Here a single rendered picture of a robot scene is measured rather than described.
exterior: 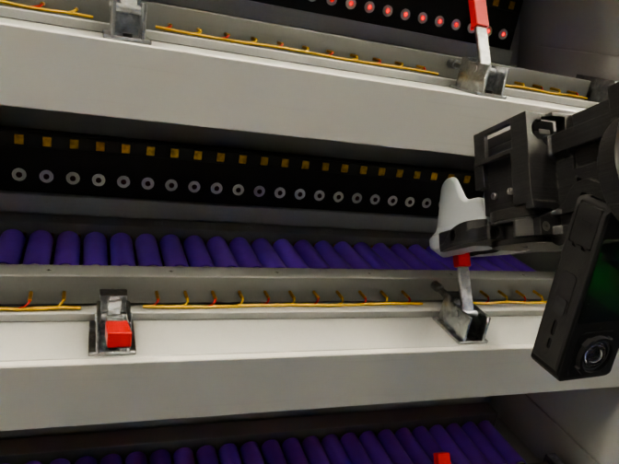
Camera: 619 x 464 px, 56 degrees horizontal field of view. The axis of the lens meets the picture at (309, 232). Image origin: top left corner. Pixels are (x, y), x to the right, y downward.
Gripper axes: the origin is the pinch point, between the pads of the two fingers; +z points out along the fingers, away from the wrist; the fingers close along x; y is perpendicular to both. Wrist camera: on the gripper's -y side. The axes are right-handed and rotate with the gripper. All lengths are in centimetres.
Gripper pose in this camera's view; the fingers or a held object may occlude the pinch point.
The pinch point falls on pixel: (449, 252)
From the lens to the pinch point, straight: 50.1
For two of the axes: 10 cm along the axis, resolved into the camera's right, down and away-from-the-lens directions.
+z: -3.6, 1.4, 9.2
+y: -0.1, -9.9, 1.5
